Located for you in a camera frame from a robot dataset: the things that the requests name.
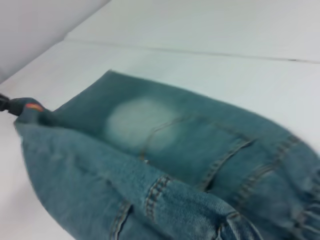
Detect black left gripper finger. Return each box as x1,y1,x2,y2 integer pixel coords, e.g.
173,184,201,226
0,92,21,117

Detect blue denim shorts with print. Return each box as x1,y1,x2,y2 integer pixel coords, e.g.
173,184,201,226
13,69,320,240

